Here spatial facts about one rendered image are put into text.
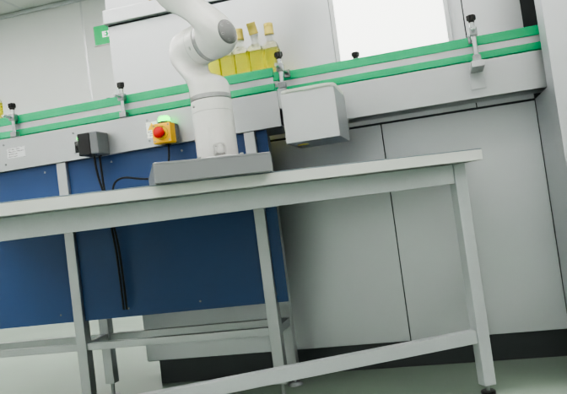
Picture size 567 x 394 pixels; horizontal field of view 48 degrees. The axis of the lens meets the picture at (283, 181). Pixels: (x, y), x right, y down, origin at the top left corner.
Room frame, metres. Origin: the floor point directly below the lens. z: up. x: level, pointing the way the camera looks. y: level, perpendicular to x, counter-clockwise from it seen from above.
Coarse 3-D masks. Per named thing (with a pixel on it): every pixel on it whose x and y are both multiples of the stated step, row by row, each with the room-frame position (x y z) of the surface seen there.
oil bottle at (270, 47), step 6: (270, 42) 2.29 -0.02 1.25; (276, 42) 2.30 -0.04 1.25; (264, 48) 2.30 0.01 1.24; (270, 48) 2.29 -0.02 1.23; (276, 48) 2.29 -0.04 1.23; (264, 54) 2.30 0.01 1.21; (270, 54) 2.29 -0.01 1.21; (264, 60) 2.30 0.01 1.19; (270, 60) 2.29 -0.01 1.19; (276, 60) 2.29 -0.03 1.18; (270, 66) 2.29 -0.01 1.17
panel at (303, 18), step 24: (240, 0) 2.46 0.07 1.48; (264, 0) 2.44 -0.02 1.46; (288, 0) 2.42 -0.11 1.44; (312, 0) 2.40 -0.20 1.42; (240, 24) 2.47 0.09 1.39; (288, 24) 2.42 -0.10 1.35; (312, 24) 2.40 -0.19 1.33; (288, 48) 2.42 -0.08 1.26; (312, 48) 2.40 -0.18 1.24; (336, 48) 2.38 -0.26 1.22
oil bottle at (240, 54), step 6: (240, 48) 2.32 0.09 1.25; (246, 48) 2.34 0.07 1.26; (234, 54) 2.32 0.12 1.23; (240, 54) 2.32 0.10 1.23; (246, 54) 2.32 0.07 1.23; (234, 60) 2.32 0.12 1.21; (240, 60) 2.32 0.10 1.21; (246, 60) 2.31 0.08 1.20; (234, 66) 2.32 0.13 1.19; (240, 66) 2.32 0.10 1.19; (246, 66) 2.31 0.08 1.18; (240, 72) 2.32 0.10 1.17; (246, 72) 2.31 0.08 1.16
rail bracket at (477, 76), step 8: (472, 16) 1.99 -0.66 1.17; (472, 24) 2.00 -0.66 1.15; (472, 32) 1.99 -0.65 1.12; (472, 40) 2.00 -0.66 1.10; (472, 48) 2.01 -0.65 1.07; (472, 56) 2.00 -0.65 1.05; (480, 56) 1.99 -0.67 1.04; (472, 64) 1.99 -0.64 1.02; (480, 64) 1.99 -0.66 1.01; (472, 72) 2.08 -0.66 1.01; (480, 72) 2.09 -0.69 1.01; (472, 80) 2.09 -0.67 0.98; (480, 80) 2.09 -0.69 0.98; (472, 88) 2.09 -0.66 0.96; (480, 88) 2.09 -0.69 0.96
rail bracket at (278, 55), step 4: (276, 52) 2.15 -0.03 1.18; (280, 52) 2.15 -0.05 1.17; (276, 56) 2.15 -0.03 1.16; (280, 56) 2.15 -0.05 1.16; (280, 60) 2.15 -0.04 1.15; (276, 64) 2.10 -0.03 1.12; (280, 64) 2.14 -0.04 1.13; (276, 68) 2.15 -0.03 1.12; (280, 68) 2.14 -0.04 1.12; (280, 72) 2.15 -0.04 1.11; (284, 72) 2.21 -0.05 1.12; (288, 72) 2.25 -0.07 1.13; (280, 76) 2.15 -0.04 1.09; (284, 76) 2.26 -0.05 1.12; (288, 76) 2.25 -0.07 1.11; (280, 80) 2.15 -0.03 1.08; (280, 84) 2.15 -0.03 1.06; (284, 84) 2.14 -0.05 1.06; (280, 88) 2.16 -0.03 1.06
